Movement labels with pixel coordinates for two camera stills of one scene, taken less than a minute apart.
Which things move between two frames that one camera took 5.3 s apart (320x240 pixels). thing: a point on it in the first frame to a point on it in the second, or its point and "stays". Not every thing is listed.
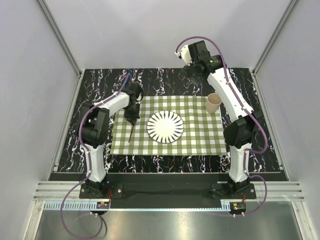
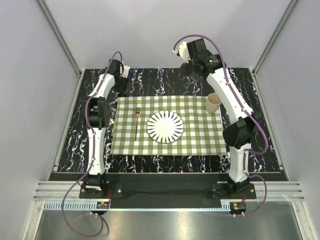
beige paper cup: x=213 y=102 stays
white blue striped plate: x=165 y=126 stays
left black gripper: x=132 y=118 to x=121 y=89
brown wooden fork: x=130 y=134 to x=137 y=112
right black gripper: x=187 y=71 stays
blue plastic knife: x=130 y=72 stays
